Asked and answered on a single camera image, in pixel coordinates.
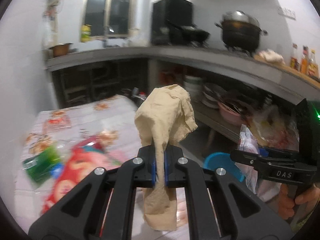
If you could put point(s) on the green plastic bottle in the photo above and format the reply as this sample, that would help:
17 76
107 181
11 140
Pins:
43 166

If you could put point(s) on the window with wooden frame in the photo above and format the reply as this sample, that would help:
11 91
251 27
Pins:
108 18

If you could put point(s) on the yellow seasoning bottle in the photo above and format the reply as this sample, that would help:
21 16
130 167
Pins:
312 69

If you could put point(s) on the person's right hand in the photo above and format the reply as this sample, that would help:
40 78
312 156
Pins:
286 204

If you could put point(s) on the clear plastic bag of trash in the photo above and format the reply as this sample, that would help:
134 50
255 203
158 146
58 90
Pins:
267 128

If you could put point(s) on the red snack package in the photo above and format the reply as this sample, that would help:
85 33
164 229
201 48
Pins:
86 156

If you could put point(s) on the blue plastic trash basket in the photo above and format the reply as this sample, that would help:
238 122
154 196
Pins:
222 160

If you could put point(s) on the black wok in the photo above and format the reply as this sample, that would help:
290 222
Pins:
187 35

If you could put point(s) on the concrete kitchen counter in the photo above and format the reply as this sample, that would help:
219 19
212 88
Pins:
284 82

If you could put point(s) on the beige paper napkin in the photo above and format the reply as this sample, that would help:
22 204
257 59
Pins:
165 117

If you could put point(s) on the copper coloured pot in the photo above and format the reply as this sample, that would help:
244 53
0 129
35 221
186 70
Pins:
61 49

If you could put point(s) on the yellow bottle on windowsill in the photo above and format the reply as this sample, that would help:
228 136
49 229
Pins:
85 33

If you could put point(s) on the stack of white plates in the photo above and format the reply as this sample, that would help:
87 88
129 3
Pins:
211 95

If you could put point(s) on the pink plastic basin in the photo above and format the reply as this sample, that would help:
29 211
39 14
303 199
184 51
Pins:
230 116

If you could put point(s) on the orange sauce bottle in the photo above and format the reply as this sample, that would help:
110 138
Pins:
304 60

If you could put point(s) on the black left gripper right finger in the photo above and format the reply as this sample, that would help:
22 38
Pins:
218 205

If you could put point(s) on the floral tablecloth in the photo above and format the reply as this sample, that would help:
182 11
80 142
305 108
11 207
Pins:
100 134

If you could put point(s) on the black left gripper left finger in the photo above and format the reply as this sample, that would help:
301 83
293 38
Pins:
101 205

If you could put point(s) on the large black stock pot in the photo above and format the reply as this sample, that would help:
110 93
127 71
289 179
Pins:
241 31

